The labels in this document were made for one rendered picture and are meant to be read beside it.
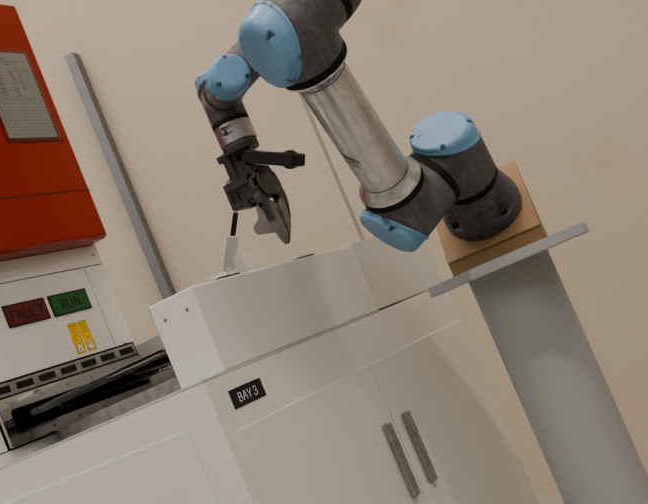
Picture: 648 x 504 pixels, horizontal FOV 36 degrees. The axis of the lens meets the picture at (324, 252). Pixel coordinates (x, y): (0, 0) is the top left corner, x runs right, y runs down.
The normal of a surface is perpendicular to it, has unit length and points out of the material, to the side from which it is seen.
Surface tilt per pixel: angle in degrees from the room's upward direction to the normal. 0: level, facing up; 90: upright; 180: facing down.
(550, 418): 90
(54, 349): 90
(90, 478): 90
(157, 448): 90
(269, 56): 112
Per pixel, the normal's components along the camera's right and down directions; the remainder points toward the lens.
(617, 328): -0.27, 0.03
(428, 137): -0.36, -0.69
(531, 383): -0.63, 0.20
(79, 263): 0.79, -0.38
